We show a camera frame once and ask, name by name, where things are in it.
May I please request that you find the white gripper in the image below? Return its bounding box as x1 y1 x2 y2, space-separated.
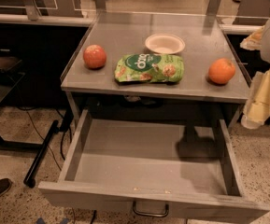
240 18 270 129

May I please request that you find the green rice chip bag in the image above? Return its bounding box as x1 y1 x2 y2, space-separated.
114 54 184 83

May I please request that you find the grey open top drawer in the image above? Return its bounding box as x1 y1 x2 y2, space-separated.
39 111 269 224

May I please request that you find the orange fruit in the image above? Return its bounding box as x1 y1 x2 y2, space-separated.
208 58 235 85

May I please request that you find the grey cabinet table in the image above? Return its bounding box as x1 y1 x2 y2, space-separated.
62 12 249 126

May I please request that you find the white paper bowl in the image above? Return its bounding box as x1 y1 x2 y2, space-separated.
145 34 185 54

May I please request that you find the red apple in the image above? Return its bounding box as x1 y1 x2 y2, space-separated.
83 45 107 69

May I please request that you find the black floor bar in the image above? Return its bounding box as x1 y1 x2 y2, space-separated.
23 120 58 189

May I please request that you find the metal drawer handle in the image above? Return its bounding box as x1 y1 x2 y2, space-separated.
132 201 169 218

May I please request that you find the black cable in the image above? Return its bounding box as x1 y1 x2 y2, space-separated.
16 105 75 173

